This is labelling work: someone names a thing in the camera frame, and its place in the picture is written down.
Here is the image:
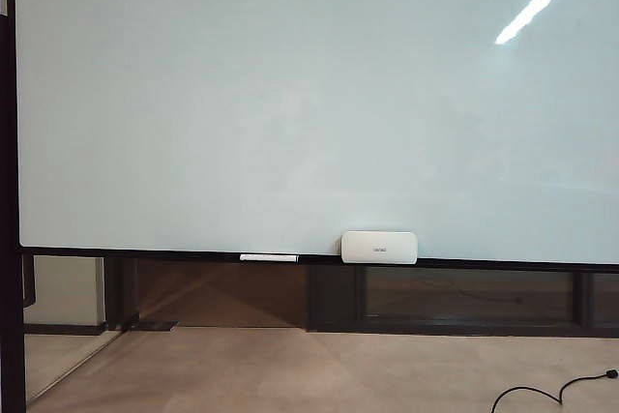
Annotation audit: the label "white marker on tray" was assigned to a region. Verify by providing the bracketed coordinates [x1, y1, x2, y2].
[238, 253, 300, 263]

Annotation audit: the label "white glass whiteboard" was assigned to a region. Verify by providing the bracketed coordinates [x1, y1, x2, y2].
[13, 0, 619, 273]

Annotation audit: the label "white whiteboard eraser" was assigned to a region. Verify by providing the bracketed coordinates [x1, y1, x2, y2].
[339, 230, 420, 266]

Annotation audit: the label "dark framed glass partition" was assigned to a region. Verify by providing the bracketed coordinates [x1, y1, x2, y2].
[306, 263, 619, 338]

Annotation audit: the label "black floor door plate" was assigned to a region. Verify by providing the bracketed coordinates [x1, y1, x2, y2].
[121, 318, 181, 334]

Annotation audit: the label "brown wooden wall panel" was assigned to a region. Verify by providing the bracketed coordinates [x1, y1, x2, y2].
[134, 257, 310, 328]

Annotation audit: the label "black whiteboard stand frame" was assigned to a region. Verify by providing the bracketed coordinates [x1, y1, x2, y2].
[0, 0, 38, 413]

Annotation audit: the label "black floor power cable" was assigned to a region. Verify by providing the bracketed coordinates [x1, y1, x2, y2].
[490, 369, 619, 413]

